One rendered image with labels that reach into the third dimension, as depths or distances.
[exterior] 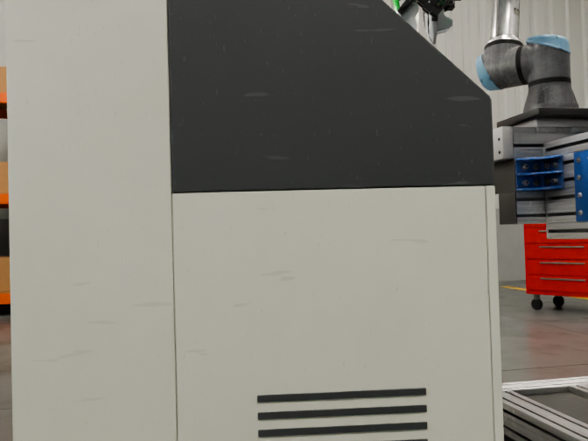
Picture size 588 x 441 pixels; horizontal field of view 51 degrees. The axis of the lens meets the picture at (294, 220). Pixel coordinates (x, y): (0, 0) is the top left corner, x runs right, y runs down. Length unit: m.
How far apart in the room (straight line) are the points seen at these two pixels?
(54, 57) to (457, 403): 0.94
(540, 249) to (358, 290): 4.65
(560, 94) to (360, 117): 0.91
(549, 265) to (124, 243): 4.84
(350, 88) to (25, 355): 0.73
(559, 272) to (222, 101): 4.74
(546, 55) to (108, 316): 1.40
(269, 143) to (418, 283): 0.36
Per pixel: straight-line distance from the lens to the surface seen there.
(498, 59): 2.01
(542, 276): 5.72
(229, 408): 1.13
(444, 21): 1.70
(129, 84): 1.15
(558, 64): 1.95
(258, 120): 1.11
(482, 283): 1.17
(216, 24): 1.16
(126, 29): 1.17
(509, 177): 1.83
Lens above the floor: 0.71
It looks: 1 degrees up
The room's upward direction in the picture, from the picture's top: 2 degrees counter-clockwise
